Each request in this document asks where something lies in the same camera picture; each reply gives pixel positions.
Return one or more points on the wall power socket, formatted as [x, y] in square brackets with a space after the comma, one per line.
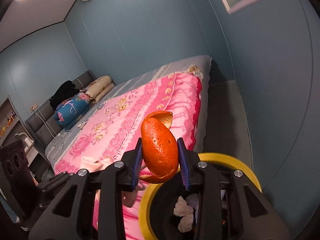
[34, 107]

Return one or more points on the beige folded quilt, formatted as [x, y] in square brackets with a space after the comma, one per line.
[99, 88]

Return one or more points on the pink floral quilt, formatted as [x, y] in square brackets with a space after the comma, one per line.
[115, 127]

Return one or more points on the beige cloth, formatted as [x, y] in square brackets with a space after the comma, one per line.
[112, 179]

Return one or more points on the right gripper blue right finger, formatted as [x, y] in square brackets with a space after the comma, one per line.
[184, 164]

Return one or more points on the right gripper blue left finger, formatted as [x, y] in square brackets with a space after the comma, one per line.
[137, 164]

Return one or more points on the grey upholstered headboard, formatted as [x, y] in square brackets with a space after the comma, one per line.
[42, 126]

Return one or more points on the yellow rimmed black trash bin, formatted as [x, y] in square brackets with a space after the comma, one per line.
[150, 193]

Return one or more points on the white tissue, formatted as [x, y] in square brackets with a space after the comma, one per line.
[181, 208]
[186, 223]

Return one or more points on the small cloth item on bed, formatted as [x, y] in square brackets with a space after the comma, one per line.
[82, 125]

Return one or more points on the black clothing pile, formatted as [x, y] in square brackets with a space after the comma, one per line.
[65, 91]

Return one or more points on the grey striped bed mattress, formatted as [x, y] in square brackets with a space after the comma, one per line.
[199, 66]

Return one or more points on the blue floral folded quilt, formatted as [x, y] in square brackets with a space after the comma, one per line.
[70, 112]

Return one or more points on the white desk lamp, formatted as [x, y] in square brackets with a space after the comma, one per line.
[27, 141]

